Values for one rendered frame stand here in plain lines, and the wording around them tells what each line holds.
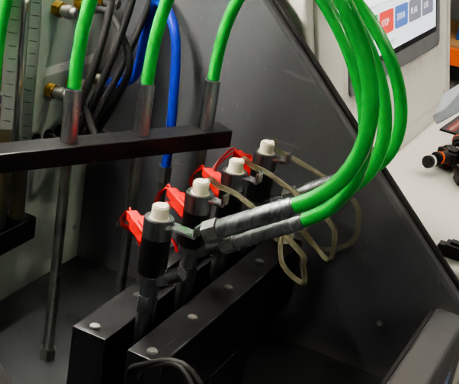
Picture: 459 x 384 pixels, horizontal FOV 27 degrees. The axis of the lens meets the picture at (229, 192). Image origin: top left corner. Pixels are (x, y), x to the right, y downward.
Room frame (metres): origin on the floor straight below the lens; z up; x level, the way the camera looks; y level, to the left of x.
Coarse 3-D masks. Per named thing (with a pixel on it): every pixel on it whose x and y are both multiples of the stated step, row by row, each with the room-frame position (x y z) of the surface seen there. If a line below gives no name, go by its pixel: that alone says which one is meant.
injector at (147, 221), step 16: (144, 224) 0.80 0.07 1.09; (160, 224) 0.79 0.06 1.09; (144, 240) 0.79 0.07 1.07; (160, 240) 0.79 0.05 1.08; (144, 256) 0.79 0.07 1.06; (160, 256) 0.79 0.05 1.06; (144, 272) 0.79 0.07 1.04; (160, 272) 0.79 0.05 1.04; (176, 272) 0.79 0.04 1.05; (144, 288) 0.79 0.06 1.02; (144, 304) 0.79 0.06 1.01; (144, 320) 0.79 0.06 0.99; (144, 336) 0.79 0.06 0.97
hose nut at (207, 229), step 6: (204, 222) 0.78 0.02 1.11; (210, 222) 0.78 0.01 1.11; (204, 228) 0.77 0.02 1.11; (210, 228) 0.77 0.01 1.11; (204, 234) 0.77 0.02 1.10; (210, 234) 0.77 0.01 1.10; (216, 234) 0.77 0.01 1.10; (204, 240) 0.77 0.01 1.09; (210, 240) 0.77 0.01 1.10; (216, 240) 0.77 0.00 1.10; (222, 240) 0.77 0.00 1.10
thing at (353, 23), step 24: (0, 0) 0.87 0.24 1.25; (336, 0) 0.74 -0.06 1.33; (0, 24) 0.87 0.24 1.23; (360, 24) 0.74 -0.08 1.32; (0, 48) 0.87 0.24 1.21; (360, 48) 0.73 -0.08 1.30; (0, 72) 0.88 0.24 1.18; (360, 72) 0.73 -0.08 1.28; (0, 96) 0.88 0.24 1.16; (360, 144) 0.73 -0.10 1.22; (360, 168) 0.73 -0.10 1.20; (312, 192) 0.74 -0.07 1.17; (336, 192) 0.73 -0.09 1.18
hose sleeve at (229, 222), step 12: (264, 204) 0.76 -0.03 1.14; (276, 204) 0.75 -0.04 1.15; (288, 204) 0.75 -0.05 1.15; (228, 216) 0.77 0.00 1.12; (240, 216) 0.76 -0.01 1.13; (252, 216) 0.76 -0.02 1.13; (264, 216) 0.75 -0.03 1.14; (276, 216) 0.75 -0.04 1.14; (288, 216) 0.75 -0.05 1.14; (216, 228) 0.77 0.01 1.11; (228, 228) 0.76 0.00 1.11; (240, 228) 0.76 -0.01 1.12; (252, 228) 0.76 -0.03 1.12
